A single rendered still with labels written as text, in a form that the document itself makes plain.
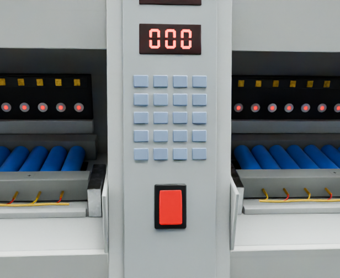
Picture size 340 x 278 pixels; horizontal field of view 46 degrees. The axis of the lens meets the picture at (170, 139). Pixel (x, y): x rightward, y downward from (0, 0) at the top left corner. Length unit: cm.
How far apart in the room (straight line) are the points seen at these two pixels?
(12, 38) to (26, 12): 2
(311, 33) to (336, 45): 2
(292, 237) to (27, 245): 21
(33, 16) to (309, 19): 21
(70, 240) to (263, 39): 22
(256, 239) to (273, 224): 3
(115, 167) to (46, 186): 10
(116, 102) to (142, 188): 7
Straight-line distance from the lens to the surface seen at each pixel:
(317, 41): 35
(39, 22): 33
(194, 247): 31
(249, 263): 34
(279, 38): 34
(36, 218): 37
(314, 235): 36
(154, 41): 30
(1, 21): 33
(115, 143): 30
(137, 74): 30
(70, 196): 38
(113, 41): 31
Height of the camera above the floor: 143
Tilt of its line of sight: 3 degrees down
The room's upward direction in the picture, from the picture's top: straight up
